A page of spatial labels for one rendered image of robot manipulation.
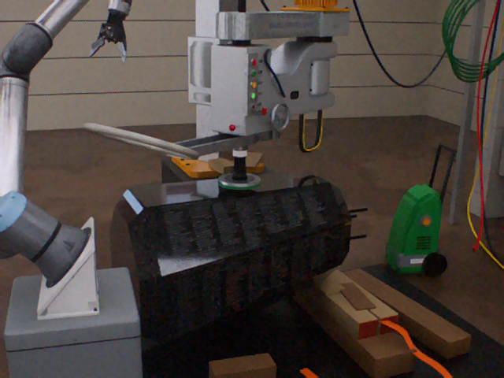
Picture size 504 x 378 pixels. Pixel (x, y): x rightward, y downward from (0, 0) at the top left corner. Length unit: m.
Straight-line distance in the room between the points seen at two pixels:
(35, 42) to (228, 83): 1.06
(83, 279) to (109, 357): 0.26
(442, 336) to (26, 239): 2.25
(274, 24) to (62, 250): 1.59
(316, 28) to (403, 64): 7.00
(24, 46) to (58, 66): 6.71
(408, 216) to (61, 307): 2.77
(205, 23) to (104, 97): 5.32
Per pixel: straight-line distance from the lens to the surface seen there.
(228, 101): 2.92
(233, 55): 2.88
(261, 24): 2.91
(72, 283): 1.89
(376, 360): 3.09
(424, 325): 3.47
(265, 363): 2.98
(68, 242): 1.92
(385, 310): 3.31
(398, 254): 4.25
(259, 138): 3.07
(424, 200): 4.18
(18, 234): 1.91
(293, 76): 3.18
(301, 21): 3.19
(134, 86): 8.97
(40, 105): 8.97
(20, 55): 2.20
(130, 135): 2.31
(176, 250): 2.79
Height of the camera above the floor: 1.77
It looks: 18 degrees down
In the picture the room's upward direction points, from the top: 1 degrees clockwise
